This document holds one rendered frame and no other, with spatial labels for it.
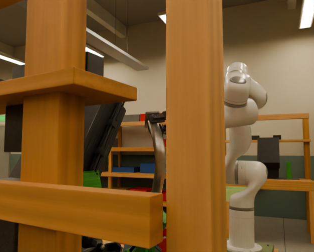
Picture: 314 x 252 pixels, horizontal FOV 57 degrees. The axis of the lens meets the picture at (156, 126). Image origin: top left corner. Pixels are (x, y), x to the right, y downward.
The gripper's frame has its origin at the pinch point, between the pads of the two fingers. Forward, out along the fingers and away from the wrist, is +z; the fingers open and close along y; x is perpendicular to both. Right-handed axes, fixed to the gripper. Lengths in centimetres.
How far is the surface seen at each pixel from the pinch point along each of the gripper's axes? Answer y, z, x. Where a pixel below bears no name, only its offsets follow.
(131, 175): -451, -82, -359
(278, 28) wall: -163, -414, -443
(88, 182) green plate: -40.3, 20.3, -16.8
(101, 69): 10.3, 12.9, -15.2
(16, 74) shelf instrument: 5.3, 37.5, -25.3
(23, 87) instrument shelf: 11.8, 33.2, -6.5
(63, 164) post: -1.8, 26.1, 8.5
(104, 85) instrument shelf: 13.5, 13.9, -1.6
